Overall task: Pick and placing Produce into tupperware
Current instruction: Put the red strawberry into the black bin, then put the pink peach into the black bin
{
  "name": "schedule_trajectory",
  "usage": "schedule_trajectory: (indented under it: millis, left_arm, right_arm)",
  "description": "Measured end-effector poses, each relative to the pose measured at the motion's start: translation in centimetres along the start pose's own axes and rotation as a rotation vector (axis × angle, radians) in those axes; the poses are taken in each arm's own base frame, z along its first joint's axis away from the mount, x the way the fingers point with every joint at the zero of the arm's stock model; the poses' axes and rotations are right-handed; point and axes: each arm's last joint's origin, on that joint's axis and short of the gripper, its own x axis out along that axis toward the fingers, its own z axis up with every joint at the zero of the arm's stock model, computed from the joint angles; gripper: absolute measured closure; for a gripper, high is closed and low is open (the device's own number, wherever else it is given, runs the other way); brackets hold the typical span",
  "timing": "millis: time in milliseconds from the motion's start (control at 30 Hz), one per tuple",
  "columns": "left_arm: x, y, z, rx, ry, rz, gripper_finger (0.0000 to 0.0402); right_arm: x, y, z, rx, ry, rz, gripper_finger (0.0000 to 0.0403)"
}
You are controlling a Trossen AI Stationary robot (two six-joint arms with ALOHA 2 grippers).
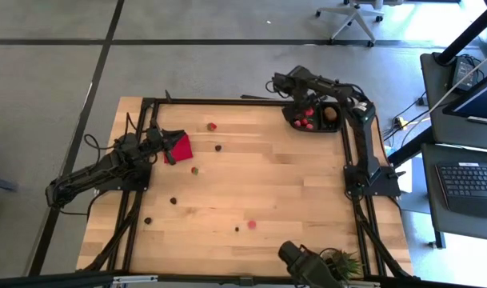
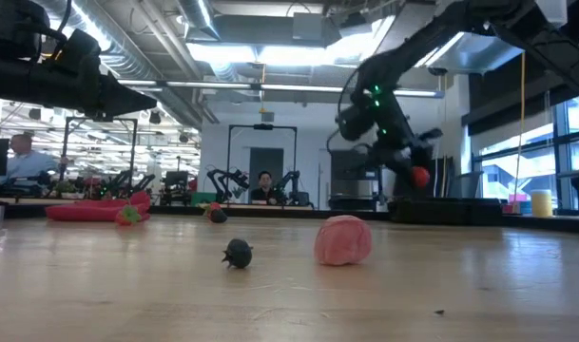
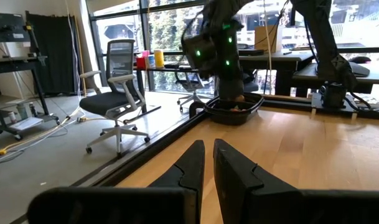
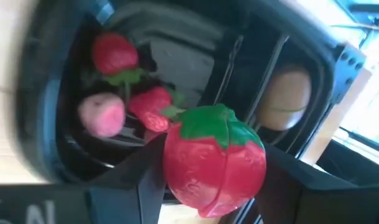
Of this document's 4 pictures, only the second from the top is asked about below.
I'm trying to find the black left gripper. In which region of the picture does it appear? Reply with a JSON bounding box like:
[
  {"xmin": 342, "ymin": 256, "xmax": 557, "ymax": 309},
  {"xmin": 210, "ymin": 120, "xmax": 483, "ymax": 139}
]
[{"xmin": 50, "ymin": 61, "xmax": 158, "ymax": 125}]

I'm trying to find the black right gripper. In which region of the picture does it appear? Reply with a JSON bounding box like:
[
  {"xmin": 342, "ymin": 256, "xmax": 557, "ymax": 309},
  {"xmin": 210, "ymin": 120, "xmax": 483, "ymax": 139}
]
[{"xmin": 359, "ymin": 85, "xmax": 443, "ymax": 191}]

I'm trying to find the pink plastic raspberry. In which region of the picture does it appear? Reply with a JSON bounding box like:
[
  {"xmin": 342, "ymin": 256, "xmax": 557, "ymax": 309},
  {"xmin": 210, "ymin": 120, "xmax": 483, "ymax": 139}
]
[{"xmin": 313, "ymin": 214, "xmax": 374, "ymax": 267}]

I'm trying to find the small dark plastic blackberry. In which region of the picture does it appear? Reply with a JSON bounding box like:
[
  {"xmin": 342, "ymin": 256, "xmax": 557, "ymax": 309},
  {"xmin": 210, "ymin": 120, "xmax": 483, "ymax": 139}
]
[{"xmin": 221, "ymin": 237, "xmax": 254, "ymax": 271}]

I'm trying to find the black divided tupperware container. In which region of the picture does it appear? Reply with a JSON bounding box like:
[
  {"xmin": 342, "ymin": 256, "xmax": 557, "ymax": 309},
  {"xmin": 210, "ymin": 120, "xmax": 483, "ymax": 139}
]
[{"xmin": 387, "ymin": 196, "xmax": 504, "ymax": 227}]

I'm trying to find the black upright board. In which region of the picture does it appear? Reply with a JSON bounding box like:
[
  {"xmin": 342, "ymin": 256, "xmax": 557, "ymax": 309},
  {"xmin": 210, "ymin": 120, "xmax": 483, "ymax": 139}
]
[{"xmin": 431, "ymin": 156, "xmax": 455, "ymax": 199}]

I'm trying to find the black equipment rack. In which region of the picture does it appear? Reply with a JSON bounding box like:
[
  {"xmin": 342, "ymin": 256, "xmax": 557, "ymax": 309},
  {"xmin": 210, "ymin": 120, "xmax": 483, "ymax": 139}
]
[{"xmin": 330, "ymin": 150, "xmax": 385, "ymax": 210}]

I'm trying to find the black chair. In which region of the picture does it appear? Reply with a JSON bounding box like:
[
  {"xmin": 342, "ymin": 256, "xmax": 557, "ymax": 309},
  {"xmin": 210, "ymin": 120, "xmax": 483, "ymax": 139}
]
[{"xmin": 159, "ymin": 169, "xmax": 191, "ymax": 206}]

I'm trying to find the person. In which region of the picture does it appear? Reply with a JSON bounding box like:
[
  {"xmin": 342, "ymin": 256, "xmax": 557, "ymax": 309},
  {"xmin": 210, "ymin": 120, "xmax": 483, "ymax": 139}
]
[
  {"xmin": 3, "ymin": 133, "xmax": 65, "ymax": 184},
  {"xmin": 249, "ymin": 169, "xmax": 283, "ymax": 205}
]

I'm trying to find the red container lid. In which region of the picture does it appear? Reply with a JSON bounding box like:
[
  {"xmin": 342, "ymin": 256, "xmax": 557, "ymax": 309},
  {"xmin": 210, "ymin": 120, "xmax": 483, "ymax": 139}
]
[{"xmin": 45, "ymin": 189, "xmax": 152, "ymax": 223}]

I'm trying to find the green box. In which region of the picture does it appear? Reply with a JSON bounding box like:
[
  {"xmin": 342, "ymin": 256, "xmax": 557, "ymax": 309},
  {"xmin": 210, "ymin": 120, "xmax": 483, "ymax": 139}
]
[{"xmin": 190, "ymin": 191, "xmax": 219, "ymax": 206}]

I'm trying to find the long ceiling light strip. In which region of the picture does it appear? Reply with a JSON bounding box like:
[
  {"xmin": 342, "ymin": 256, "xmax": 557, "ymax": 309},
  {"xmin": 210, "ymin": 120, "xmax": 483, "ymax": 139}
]
[{"xmin": 117, "ymin": 79, "xmax": 446, "ymax": 100}]

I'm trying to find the yellow cylindrical container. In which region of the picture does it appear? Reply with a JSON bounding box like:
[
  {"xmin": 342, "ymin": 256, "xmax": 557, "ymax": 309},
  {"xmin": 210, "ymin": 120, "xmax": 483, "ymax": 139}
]
[{"xmin": 530, "ymin": 188, "xmax": 554, "ymax": 219}]

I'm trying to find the dark grey door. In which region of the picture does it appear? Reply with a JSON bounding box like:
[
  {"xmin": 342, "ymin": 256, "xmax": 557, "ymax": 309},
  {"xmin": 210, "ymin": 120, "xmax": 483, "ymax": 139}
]
[{"xmin": 248, "ymin": 146, "xmax": 285, "ymax": 189}]

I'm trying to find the black metal station frame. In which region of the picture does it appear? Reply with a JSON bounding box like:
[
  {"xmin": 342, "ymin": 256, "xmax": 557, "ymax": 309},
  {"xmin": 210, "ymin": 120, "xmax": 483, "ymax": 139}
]
[
  {"xmin": 59, "ymin": 116, "xmax": 139, "ymax": 199},
  {"xmin": 225, "ymin": 123, "xmax": 299, "ymax": 208}
]

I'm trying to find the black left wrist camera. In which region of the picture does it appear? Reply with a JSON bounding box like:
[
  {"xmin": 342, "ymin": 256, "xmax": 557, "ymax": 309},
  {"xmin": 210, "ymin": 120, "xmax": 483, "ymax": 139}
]
[{"xmin": 54, "ymin": 28, "xmax": 103, "ymax": 77}]

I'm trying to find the yellow hanging cord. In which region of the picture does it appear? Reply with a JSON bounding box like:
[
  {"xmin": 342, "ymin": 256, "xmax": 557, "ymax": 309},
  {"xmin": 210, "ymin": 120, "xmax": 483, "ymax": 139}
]
[{"xmin": 511, "ymin": 51, "xmax": 528, "ymax": 213}]

